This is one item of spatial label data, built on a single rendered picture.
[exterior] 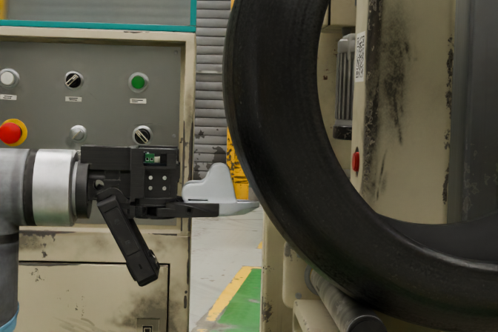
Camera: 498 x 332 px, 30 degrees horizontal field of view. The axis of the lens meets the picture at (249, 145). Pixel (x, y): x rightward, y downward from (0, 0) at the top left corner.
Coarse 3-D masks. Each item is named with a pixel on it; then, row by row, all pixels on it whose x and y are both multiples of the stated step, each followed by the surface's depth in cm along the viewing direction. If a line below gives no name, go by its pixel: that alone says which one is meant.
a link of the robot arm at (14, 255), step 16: (0, 240) 106; (16, 240) 108; (0, 256) 106; (16, 256) 108; (0, 272) 106; (16, 272) 108; (0, 288) 104; (16, 288) 109; (0, 304) 104; (16, 304) 109; (0, 320) 106; (16, 320) 109
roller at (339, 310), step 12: (312, 276) 131; (324, 288) 120; (336, 288) 116; (324, 300) 119; (336, 300) 111; (348, 300) 108; (336, 312) 108; (348, 312) 104; (360, 312) 102; (372, 312) 103; (336, 324) 108; (348, 324) 101; (360, 324) 100; (372, 324) 100
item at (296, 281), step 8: (288, 248) 134; (288, 256) 134; (296, 256) 134; (288, 264) 134; (296, 264) 134; (304, 264) 134; (288, 272) 134; (296, 272) 134; (304, 272) 134; (288, 280) 134; (296, 280) 134; (304, 280) 134; (288, 288) 134; (296, 288) 134; (304, 288) 134; (312, 288) 134; (288, 296) 134; (296, 296) 134; (304, 296) 134; (312, 296) 134; (288, 304) 134
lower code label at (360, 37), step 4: (364, 32) 139; (356, 36) 145; (360, 36) 142; (364, 36) 139; (356, 40) 145; (360, 40) 142; (364, 40) 138; (356, 44) 145; (360, 44) 142; (364, 44) 138; (356, 48) 145; (360, 48) 142; (364, 48) 138; (356, 52) 145; (360, 52) 141; (364, 52) 138; (356, 56) 145; (360, 56) 141; (364, 56) 138; (356, 60) 145; (360, 60) 141; (364, 60) 138; (356, 64) 144; (360, 64) 141; (356, 68) 144; (360, 68) 141; (356, 72) 144; (360, 72) 141; (356, 76) 144; (360, 76) 141; (356, 80) 144; (360, 80) 141
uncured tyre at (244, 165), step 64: (256, 0) 99; (320, 0) 96; (256, 64) 98; (256, 128) 99; (320, 128) 97; (256, 192) 104; (320, 192) 98; (320, 256) 101; (384, 256) 99; (448, 256) 98; (448, 320) 102
